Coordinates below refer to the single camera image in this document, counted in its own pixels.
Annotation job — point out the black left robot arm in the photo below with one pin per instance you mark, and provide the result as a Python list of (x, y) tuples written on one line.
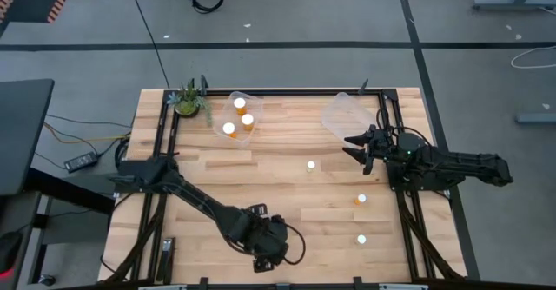
[(195, 192)]

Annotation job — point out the black table frame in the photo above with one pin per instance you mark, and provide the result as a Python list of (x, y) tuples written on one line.
[(282, 92)]

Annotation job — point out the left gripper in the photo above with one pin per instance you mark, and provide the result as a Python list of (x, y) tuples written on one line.
[(267, 238)]

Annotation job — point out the clear plastic bin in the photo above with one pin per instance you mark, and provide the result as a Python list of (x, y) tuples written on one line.
[(343, 116), (226, 107)]

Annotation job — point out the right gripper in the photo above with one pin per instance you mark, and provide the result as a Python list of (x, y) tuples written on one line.
[(379, 149)]

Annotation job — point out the orange medicine bottle white cap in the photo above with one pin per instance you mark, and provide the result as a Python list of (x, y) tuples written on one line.
[(239, 103), (229, 128), (360, 199), (247, 119)]

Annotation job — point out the black power adapter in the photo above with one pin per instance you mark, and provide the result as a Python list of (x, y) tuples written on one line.
[(80, 161)]

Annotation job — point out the black desk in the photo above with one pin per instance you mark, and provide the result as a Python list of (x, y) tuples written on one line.
[(24, 133)]

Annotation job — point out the black rectangular bracket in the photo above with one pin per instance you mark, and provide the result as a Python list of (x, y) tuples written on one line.
[(166, 259)]

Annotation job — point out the potted green plant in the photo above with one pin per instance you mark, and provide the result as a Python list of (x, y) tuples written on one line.
[(187, 103)]

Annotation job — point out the grey desk foot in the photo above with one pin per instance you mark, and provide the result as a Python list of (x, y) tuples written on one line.
[(536, 118)]

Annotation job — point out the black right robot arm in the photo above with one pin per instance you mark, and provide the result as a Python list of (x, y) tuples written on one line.
[(460, 162)]

